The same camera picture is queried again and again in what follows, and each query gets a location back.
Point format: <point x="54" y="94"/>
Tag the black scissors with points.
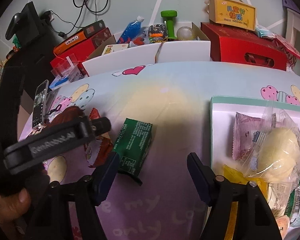
<point x="53" y="110"/>

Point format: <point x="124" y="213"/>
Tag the green dumbbell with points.
<point x="170" y="22"/>

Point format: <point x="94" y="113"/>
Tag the large red gift box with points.
<point x="230" y="45"/>

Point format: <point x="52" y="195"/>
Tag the white tray teal rim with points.
<point x="222" y="130"/>

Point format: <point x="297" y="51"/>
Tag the dark green snack packet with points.
<point x="133" y="145"/>

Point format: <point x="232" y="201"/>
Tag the blue white box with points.
<point x="65" y="80"/>

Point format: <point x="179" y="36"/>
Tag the black electronic device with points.
<point x="30" y="22"/>

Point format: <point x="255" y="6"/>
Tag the black cabinet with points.
<point x="32" y="65"/>

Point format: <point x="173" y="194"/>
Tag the white cardboard carton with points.
<point x="185" y="51"/>

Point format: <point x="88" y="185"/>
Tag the yellow white card box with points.
<point x="115" y="48"/>

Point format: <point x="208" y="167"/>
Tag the round bun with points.
<point x="280" y="150"/>

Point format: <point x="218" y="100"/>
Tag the red white snack packet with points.
<point x="97" y="152"/>

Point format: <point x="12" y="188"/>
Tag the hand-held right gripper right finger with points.
<point x="200" y="180"/>

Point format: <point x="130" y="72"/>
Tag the white snack packet green print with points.
<point x="281" y="197"/>

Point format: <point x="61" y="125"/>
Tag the blue bottle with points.
<point x="130" y="30"/>

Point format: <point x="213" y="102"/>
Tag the black power adapter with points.
<point x="48" y="15"/>

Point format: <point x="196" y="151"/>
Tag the pink snack packet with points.
<point x="245" y="135"/>

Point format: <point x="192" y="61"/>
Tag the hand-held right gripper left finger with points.
<point x="107" y="177"/>

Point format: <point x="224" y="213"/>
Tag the colourful patterned pouch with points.
<point x="157" y="32"/>

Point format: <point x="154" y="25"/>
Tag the yellow translucent snack packet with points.
<point x="237" y="177"/>

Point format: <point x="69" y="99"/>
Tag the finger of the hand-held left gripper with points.
<point x="101" y="127"/>

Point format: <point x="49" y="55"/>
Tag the person's left hand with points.
<point x="15" y="205"/>

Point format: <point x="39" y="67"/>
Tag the orange box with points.
<point x="75" y="38"/>

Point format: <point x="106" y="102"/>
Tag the clear round ball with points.
<point x="184" y="33"/>

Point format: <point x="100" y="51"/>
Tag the white desk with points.
<point x="291" y="22"/>

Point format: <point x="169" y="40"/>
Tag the red patterned box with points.
<point x="290" y="50"/>

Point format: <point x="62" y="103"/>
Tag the red flat box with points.
<point x="85" y="46"/>

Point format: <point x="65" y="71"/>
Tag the light blue packet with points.
<point x="265" y="32"/>

